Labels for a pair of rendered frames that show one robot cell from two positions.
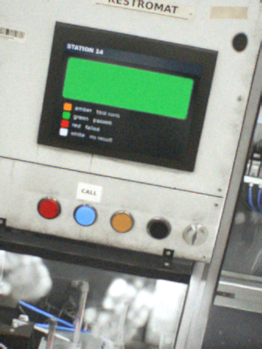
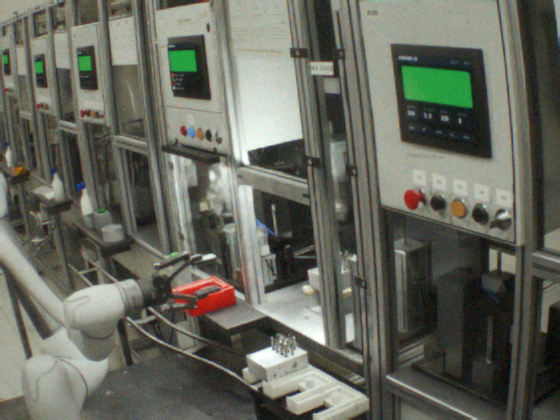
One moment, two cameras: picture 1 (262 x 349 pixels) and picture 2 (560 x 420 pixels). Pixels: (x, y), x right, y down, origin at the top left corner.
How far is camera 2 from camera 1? 2.22 m
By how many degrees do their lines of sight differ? 57
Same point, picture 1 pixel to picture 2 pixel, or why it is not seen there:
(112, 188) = (195, 115)
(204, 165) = (213, 96)
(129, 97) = (183, 65)
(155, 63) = (185, 46)
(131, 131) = (186, 82)
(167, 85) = (189, 55)
